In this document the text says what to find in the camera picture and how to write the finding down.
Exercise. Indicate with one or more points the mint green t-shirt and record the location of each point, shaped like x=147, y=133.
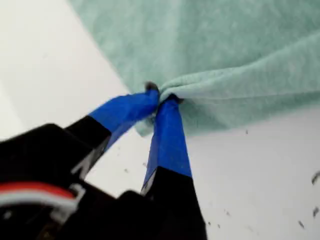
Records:
x=200, y=50

